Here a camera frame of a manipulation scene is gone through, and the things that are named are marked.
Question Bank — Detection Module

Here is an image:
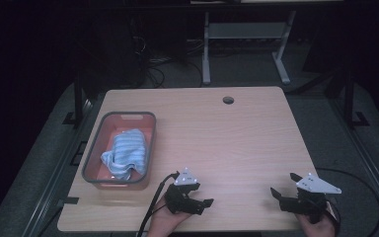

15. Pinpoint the person's right hand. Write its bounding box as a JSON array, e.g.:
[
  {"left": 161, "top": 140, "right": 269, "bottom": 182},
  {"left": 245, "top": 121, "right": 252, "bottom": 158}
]
[{"left": 295, "top": 200, "right": 339, "bottom": 237}]

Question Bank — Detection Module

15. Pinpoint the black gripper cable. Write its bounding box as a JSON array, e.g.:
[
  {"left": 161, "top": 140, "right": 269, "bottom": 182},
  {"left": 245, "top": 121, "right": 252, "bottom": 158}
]
[
  {"left": 136, "top": 171, "right": 181, "bottom": 237},
  {"left": 315, "top": 167, "right": 379, "bottom": 235}
]

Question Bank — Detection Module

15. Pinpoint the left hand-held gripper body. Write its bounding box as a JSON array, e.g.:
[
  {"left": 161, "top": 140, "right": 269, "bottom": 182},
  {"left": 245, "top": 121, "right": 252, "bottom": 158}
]
[{"left": 163, "top": 167, "right": 206, "bottom": 215}]

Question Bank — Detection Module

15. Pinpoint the blue striped towel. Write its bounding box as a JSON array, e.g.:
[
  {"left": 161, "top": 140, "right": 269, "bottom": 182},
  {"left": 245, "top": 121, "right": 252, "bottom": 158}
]
[{"left": 100, "top": 127, "right": 149, "bottom": 182}]

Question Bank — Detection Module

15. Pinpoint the person's left hand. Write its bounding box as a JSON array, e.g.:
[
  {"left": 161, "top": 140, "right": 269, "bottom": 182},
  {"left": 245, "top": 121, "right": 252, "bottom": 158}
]
[{"left": 146, "top": 202, "right": 192, "bottom": 237}]

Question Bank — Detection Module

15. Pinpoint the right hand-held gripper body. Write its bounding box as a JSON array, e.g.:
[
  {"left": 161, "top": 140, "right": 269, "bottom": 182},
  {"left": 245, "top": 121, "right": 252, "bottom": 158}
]
[{"left": 278, "top": 172, "right": 342, "bottom": 225}]

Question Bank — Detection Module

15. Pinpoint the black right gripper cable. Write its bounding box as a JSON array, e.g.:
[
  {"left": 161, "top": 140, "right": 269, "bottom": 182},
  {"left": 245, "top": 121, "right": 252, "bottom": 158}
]
[{"left": 315, "top": 167, "right": 379, "bottom": 235}]

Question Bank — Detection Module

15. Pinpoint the black tape strip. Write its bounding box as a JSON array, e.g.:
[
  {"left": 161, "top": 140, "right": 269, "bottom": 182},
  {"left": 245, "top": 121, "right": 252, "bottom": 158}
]
[{"left": 57, "top": 196, "right": 80, "bottom": 205}]

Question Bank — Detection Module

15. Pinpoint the pink plastic basket grey rim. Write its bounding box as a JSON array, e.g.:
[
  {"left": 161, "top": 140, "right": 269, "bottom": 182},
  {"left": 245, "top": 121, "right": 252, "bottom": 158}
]
[{"left": 81, "top": 111, "right": 158, "bottom": 192}]

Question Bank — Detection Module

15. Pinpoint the bundle of floor cables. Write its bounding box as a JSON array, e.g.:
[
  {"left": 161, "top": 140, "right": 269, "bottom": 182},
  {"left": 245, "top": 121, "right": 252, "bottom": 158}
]
[{"left": 129, "top": 19, "right": 205, "bottom": 90}]

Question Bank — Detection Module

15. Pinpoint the black stand post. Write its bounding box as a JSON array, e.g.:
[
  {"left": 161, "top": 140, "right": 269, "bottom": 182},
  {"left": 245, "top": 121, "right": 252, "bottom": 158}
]
[
  {"left": 62, "top": 73, "right": 88, "bottom": 127},
  {"left": 341, "top": 62, "right": 371, "bottom": 130}
]

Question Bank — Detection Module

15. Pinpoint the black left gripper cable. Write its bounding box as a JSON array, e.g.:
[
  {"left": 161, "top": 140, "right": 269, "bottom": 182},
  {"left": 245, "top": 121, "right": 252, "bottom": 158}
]
[{"left": 136, "top": 171, "right": 181, "bottom": 237}]

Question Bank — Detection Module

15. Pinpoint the grey metal desk frame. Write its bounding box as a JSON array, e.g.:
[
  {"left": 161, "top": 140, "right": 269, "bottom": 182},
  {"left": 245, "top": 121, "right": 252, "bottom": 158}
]
[{"left": 200, "top": 9, "right": 298, "bottom": 87}]

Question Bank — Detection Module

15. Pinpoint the aluminium floor rail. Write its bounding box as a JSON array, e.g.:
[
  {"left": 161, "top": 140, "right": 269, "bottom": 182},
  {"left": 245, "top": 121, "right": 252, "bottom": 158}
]
[
  {"left": 330, "top": 98, "right": 379, "bottom": 228},
  {"left": 21, "top": 98, "right": 95, "bottom": 237}
]

